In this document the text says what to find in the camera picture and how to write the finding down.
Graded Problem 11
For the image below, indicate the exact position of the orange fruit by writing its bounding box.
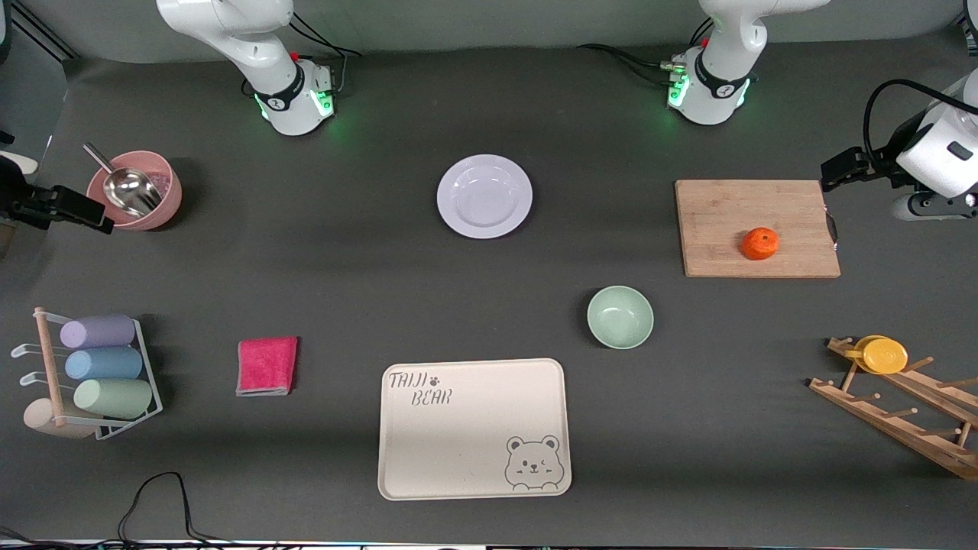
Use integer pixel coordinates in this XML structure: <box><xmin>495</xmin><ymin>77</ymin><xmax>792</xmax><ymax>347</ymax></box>
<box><xmin>742</xmin><ymin>227</ymin><xmax>780</xmax><ymax>261</ymax></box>

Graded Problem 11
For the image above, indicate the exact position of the white round plate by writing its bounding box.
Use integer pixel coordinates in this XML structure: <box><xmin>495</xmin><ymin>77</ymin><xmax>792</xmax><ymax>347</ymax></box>
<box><xmin>437</xmin><ymin>154</ymin><xmax>533</xmax><ymax>240</ymax></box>

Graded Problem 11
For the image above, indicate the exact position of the metal scoop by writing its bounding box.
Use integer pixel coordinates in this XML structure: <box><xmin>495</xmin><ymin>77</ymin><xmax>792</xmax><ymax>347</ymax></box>
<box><xmin>83</xmin><ymin>143</ymin><xmax>164</xmax><ymax>218</ymax></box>

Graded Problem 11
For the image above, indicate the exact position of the pink bowl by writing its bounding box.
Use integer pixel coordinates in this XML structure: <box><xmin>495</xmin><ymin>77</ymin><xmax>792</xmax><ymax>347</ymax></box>
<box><xmin>86</xmin><ymin>150</ymin><xmax>183</xmax><ymax>231</ymax></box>

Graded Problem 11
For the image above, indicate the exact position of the wooden cutting board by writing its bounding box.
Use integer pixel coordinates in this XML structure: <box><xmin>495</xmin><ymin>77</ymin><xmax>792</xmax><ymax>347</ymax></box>
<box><xmin>675</xmin><ymin>180</ymin><xmax>841</xmax><ymax>279</ymax></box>

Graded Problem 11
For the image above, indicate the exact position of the purple cup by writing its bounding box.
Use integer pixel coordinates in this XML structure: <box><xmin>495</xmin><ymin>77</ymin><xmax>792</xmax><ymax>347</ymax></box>
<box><xmin>60</xmin><ymin>315</ymin><xmax>137</xmax><ymax>350</ymax></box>

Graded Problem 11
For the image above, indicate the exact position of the blue cup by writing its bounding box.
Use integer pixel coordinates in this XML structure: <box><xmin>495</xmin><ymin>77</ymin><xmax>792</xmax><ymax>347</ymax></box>
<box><xmin>65</xmin><ymin>348</ymin><xmax>144</xmax><ymax>381</ymax></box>

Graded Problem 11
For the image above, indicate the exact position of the yellow cup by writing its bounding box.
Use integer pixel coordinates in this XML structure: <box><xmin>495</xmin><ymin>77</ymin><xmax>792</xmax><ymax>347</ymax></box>
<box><xmin>844</xmin><ymin>335</ymin><xmax>909</xmax><ymax>375</ymax></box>

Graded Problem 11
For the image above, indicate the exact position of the green cup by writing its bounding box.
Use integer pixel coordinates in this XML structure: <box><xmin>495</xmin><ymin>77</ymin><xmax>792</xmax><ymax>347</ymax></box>
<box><xmin>73</xmin><ymin>378</ymin><xmax>154</xmax><ymax>419</ymax></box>

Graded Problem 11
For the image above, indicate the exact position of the beige cup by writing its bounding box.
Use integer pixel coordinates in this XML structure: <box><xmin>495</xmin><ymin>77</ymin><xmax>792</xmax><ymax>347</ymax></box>
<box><xmin>23</xmin><ymin>398</ymin><xmax>96</xmax><ymax>440</ymax></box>

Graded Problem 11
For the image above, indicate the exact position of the pink folded cloth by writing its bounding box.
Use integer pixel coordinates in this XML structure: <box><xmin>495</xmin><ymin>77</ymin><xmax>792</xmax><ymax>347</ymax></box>
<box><xmin>236</xmin><ymin>337</ymin><xmax>299</xmax><ymax>397</ymax></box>

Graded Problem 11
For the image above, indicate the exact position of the wooden peg drying rack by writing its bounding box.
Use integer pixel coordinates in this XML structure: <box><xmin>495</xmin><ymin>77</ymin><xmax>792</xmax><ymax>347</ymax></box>
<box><xmin>808</xmin><ymin>337</ymin><xmax>978</xmax><ymax>481</ymax></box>

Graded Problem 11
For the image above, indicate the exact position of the light green bowl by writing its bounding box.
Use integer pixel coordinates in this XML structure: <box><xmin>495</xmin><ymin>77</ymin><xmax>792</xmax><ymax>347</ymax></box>
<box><xmin>587</xmin><ymin>286</ymin><xmax>655</xmax><ymax>351</ymax></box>

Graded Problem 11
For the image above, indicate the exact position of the cream tray with bear print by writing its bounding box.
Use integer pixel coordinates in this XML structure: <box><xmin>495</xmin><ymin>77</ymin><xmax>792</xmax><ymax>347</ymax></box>
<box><xmin>377</xmin><ymin>358</ymin><xmax>572</xmax><ymax>501</ymax></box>

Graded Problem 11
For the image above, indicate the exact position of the black left arm hose cable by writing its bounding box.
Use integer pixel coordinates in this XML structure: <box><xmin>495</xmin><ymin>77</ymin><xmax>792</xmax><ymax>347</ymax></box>
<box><xmin>863</xmin><ymin>79</ymin><xmax>978</xmax><ymax>170</ymax></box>

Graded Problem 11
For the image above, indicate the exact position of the white wire cup rack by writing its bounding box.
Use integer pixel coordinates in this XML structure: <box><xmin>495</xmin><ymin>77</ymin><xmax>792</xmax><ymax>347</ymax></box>
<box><xmin>11</xmin><ymin>307</ymin><xmax>164</xmax><ymax>442</ymax></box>

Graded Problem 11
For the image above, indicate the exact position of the black left arm base cable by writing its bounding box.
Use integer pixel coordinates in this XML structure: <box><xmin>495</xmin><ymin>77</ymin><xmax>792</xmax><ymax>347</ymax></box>
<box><xmin>611</xmin><ymin>50</ymin><xmax>682</xmax><ymax>86</ymax></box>
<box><xmin>577</xmin><ymin>43</ymin><xmax>677</xmax><ymax>71</ymax></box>

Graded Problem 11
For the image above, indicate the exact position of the black arm base cable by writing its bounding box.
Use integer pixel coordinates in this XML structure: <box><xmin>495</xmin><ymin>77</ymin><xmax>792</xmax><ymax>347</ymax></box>
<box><xmin>577</xmin><ymin>43</ymin><xmax>677</xmax><ymax>71</ymax></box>
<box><xmin>289</xmin><ymin>8</ymin><xmax>362</xmax><ymax>59</ymax></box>
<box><xmin>611</xmin><ymin>50</ymin><xmax>682</xmax><ymax>86</ymax></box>

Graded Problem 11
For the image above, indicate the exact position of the black floor cable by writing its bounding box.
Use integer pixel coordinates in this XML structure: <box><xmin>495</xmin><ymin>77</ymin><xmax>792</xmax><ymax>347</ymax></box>
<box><xmin>0</xmin><ymin>472</ymin><xmax>253</xmax><ymax>550</ymax></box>

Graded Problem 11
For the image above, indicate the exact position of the black right arm base cable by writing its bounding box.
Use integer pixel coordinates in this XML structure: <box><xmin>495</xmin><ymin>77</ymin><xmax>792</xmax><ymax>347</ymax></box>
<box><xmin>289</xmin><ymin>8</ymin><xmax>362</xmax><ymax>59</ymax></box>

